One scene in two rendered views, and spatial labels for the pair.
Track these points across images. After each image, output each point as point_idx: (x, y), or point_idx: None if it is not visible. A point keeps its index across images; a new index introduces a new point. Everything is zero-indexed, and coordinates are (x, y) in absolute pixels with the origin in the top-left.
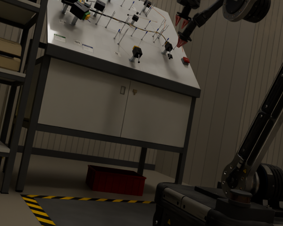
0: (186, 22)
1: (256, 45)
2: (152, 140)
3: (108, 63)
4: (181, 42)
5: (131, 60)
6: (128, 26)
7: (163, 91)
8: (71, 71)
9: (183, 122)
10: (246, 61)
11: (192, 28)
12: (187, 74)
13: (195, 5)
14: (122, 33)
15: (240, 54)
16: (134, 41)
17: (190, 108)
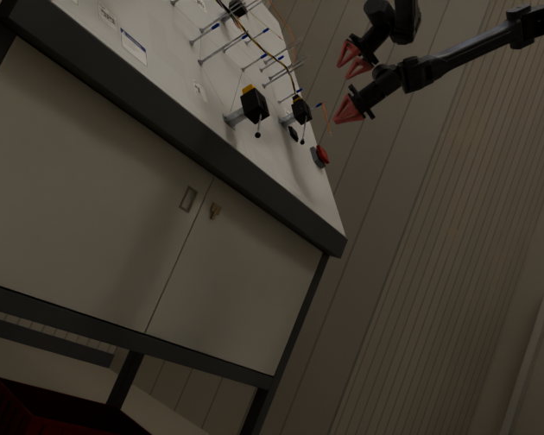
0: (365, 66)
1: (437, 162)
2: (216, 351)
3: (180, 111)
4: (350, 115)
5: (230, 121)
6: (217, 22)
7: (274, 223)
8: (68, 102)
9: (290, 311)
10: (411, 189)
11: (390, 91)
12: (323, 192)
13: (406, 36)
14: (206, 36)
15: (399, 168)
16: (230, 69)
17: (312, 280)
